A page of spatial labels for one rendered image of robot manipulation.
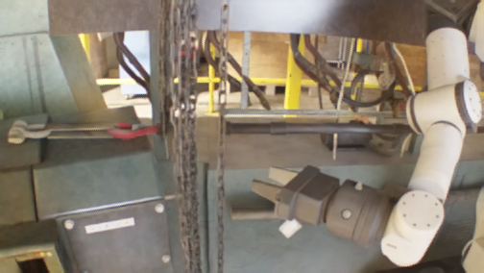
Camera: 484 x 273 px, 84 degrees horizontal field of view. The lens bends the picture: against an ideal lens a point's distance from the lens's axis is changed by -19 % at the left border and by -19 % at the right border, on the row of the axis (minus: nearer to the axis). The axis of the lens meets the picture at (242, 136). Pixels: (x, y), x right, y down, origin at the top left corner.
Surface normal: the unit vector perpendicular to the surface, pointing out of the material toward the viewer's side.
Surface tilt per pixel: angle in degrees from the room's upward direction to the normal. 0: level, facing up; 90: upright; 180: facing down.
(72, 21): 90
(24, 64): 90
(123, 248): 90
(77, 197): 45
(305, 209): 90
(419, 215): 26
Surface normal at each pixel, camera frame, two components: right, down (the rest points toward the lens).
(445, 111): -0.80, 0.28
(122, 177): 0.33, -0.38
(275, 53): 0.07, 0.40
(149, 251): 0.43, 0.38
